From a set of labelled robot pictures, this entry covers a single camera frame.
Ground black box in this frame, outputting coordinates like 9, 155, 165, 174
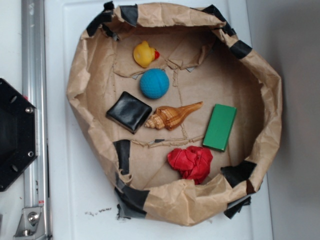
106, 91, 152, 134

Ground brown spiral seashell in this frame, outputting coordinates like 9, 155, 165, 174
145, 101, 204, 131

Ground blue dimpled foam ball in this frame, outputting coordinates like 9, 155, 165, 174
139, 68, 170, 100

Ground crumpled red paper ball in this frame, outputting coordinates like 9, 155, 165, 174
167, 145, 213, 185

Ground green wooden block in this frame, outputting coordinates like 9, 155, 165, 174
202, 104, 237, 152

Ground yellow rubber duck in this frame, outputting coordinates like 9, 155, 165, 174
133, 40, 160, 68

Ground brown paper bin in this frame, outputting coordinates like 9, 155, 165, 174
67, 2, 283, 226

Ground white tray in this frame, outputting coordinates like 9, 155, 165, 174
44, 0, 273, 240

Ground aluminium frame rail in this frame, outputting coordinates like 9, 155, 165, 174
21, 0, 53, 240

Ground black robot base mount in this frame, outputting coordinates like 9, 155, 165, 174
0, 78, 37, 192

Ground metal corner bracket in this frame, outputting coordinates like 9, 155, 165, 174
12, 206, 47, 240

